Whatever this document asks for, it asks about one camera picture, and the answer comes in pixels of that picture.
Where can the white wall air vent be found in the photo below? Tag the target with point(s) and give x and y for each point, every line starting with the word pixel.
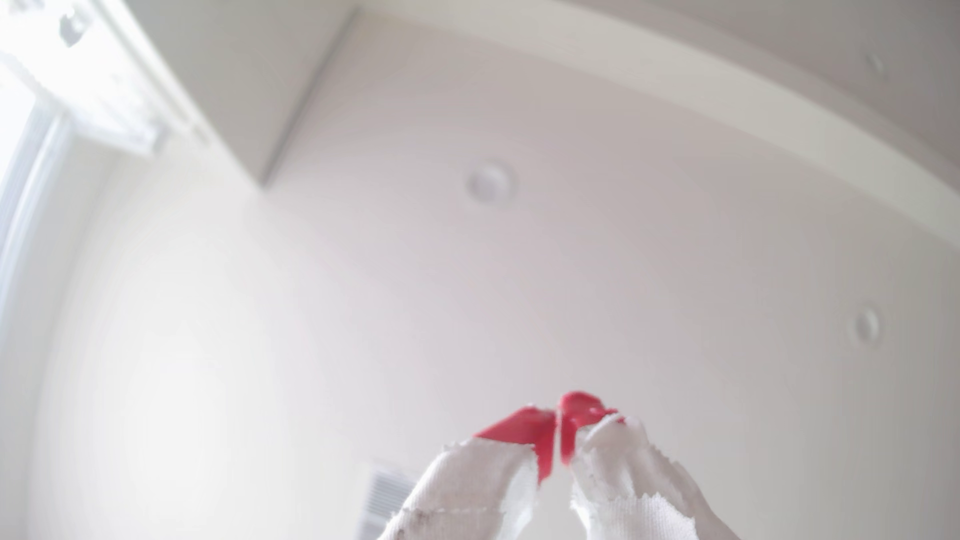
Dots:
pixel 384 501

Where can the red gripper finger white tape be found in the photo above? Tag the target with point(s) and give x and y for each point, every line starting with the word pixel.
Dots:
pixel 472 487
pixel 622 480

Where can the round recessed ceiling light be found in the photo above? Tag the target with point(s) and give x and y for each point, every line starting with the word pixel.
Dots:
pixel 490 182
pixel 867 325

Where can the white window frame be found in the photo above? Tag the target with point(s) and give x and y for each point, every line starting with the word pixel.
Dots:
pixel 82 90

